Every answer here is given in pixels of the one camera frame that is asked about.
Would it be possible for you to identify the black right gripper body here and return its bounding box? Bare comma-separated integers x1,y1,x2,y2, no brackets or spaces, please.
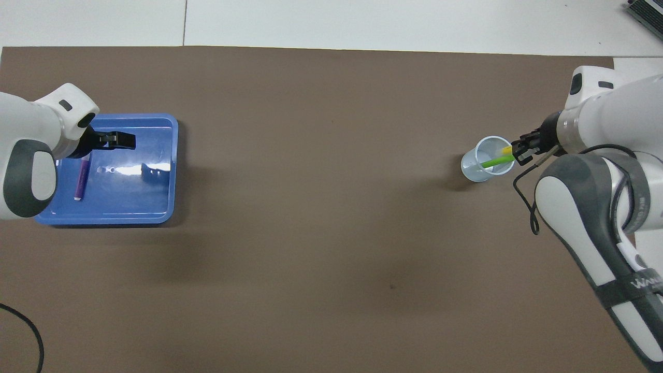
532,111,563,156

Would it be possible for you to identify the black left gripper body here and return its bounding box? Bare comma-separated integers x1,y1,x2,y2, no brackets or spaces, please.
68,124,103,159

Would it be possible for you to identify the green pen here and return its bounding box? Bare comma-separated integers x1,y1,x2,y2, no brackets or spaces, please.
479,154,514,169

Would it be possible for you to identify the purple pen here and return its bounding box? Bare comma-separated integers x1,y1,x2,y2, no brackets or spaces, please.
74,159,91,202

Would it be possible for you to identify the translucent plastic cup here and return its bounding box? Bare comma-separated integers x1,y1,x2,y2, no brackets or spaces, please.
460,136,516,183

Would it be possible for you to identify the blue plastic tray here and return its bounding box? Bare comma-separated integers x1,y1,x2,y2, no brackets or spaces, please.
35,113,179,225

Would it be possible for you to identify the grey ribbed device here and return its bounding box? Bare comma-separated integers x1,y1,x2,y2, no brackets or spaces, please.
624,0,663,39

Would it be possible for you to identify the brown table mat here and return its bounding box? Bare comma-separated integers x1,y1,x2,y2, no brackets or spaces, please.
0,46,652,373

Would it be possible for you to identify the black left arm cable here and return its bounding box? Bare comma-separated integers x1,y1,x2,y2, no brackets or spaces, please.
0,303,45,373

